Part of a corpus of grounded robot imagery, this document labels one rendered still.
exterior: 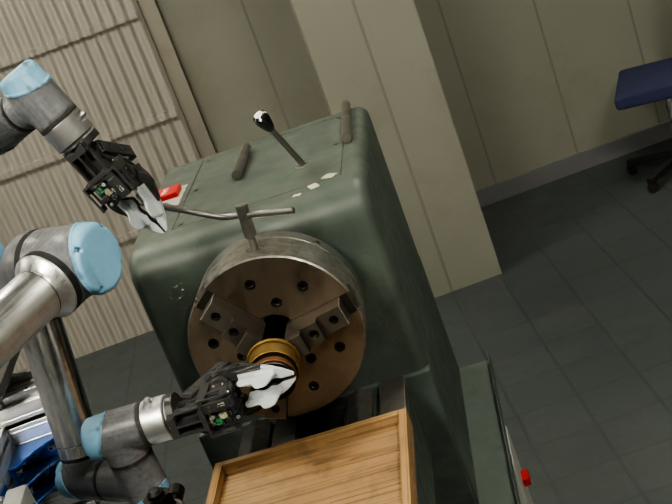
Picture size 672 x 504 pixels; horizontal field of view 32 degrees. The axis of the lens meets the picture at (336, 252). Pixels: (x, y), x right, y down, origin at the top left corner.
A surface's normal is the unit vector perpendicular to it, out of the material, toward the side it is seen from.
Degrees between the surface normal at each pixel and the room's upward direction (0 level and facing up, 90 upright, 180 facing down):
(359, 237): 90
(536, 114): 90
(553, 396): 0
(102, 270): 89
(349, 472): 0
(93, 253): 89
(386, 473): 0
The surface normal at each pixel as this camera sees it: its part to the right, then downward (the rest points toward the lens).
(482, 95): 0.09, 0.33
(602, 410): -0.33, -0.88
